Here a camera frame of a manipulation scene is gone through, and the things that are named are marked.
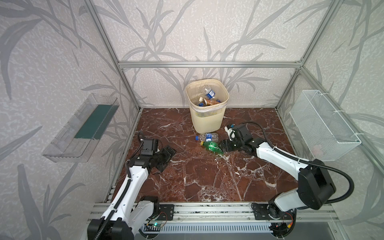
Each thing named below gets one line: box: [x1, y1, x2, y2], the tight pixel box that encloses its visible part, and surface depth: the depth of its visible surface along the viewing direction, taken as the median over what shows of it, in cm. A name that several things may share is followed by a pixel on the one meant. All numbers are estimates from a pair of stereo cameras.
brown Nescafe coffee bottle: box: [198, 97, 221, 106], surface depth 98 cm
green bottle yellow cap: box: [200, 141, 224, 155], surface depth 96 cm
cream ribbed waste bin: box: [185, 78, 230, 134], surface depth 99 cm
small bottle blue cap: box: [195, 133, 219, 142], surface depth 101 cm
